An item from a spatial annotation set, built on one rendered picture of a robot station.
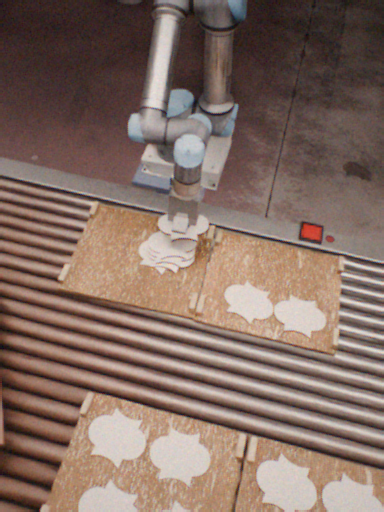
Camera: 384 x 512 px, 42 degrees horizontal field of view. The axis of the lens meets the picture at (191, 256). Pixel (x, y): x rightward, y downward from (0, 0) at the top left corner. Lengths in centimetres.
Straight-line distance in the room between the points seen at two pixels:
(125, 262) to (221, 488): 70
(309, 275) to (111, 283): 61
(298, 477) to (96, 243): 88
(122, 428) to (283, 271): 68
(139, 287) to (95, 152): 194
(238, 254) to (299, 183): 172
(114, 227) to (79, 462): 73
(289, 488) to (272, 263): 66
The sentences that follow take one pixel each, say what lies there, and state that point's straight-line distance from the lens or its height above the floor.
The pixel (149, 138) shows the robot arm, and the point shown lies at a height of 130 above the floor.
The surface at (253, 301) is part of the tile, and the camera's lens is 150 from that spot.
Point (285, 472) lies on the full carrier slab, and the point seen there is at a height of 95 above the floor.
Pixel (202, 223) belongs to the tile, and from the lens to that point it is 151.
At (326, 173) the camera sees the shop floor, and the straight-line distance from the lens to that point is 340.
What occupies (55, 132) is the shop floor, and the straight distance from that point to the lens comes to 353.
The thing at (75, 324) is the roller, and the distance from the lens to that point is 148.
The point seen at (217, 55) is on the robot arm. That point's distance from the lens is 159.
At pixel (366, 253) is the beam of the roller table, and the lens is 176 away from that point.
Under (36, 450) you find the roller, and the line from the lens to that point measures 135.
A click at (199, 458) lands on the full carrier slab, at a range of 129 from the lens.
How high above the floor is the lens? 218
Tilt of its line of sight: 52 degrees down
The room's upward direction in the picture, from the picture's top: 6 degrees clockwise
